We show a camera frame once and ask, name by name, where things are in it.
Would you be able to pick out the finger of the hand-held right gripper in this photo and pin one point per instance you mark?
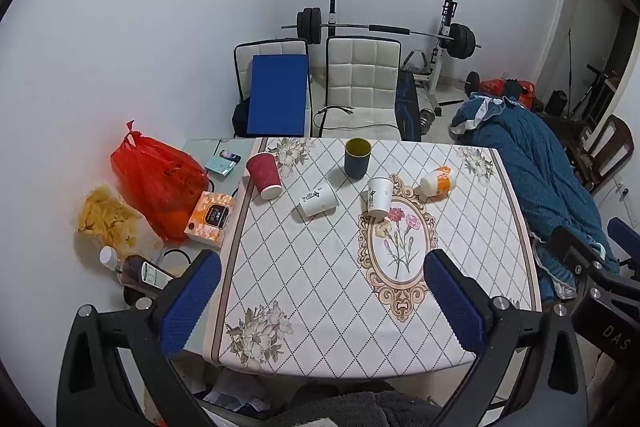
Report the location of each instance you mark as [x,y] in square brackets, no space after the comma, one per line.
[575,247]
[625,234]

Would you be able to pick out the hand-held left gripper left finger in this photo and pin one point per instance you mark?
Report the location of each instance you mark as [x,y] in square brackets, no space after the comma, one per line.
[192,302]

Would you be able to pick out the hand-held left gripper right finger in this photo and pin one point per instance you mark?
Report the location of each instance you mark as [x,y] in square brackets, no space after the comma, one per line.
[456,302]

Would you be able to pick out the orange and white paper cup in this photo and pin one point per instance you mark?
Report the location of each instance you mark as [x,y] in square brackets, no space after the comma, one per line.
[436,181]

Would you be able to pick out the white paper cup small print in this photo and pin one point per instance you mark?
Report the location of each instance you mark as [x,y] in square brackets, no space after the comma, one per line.
[378,199]

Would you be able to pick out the red ribbed paper cup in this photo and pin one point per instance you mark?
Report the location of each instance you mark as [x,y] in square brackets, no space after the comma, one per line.
[264,174]

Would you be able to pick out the white paper cup black print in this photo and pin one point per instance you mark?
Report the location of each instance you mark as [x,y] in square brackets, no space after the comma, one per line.
[319,202]

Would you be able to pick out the dark green cup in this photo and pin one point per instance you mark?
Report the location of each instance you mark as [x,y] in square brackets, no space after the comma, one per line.
[357,162]

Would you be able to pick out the dark bottle with white cap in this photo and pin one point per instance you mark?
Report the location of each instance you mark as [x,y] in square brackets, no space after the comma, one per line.
[135,269]

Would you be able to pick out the orange tissue box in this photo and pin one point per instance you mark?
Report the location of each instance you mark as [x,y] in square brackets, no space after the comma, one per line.
[210,219]

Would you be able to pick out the brown wooden chair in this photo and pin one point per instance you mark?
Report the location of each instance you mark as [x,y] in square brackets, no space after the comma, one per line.
[612,142]

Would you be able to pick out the teal blue blanket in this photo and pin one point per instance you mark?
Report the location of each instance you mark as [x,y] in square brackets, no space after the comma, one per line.
[530,157]

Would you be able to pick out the crumpled papers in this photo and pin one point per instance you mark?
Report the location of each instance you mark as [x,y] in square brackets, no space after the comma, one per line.
[240,394]

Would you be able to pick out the red plastic bag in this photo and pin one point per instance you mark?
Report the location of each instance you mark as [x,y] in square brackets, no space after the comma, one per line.
[157,187]

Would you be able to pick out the clear bag of yellow chips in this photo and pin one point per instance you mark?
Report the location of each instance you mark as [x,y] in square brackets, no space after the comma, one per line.
[107,217]

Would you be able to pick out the floral diamond-pattern tablecloth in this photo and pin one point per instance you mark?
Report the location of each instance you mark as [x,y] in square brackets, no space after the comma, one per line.
[310,267]

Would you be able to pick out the light blue small box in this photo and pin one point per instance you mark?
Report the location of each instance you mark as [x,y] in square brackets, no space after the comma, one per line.
[220,166]

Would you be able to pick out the black speaker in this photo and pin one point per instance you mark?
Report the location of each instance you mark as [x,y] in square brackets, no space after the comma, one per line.
[556,103]

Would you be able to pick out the black scooter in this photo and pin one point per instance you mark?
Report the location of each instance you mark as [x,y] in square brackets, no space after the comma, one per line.
[592,89]

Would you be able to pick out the small dark device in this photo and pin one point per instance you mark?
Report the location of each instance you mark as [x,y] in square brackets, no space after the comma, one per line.
[229,155]

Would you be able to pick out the black bag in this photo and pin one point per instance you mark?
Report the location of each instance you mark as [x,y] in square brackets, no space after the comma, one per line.
[239,117]

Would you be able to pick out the black dumbbell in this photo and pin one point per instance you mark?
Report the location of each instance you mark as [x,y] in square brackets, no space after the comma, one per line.
[472,83]

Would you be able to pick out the dark blue bench pad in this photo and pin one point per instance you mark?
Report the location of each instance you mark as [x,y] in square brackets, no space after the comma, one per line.
[406,107]

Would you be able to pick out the blue flat board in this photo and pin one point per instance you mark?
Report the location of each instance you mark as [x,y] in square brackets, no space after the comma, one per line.
[277,94]

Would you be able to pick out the white weight bench rack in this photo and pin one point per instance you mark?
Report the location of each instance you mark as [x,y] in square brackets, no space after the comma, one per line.
[440,57]

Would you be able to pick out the white padded chair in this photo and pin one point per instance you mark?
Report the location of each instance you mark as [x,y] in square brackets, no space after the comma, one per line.
[362,82]
[245,62]

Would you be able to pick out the barbell with black plates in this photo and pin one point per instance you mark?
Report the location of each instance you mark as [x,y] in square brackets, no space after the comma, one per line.
[310,26]

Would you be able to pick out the white door frame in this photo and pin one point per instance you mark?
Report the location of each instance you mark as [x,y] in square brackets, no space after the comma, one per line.
[555,22]

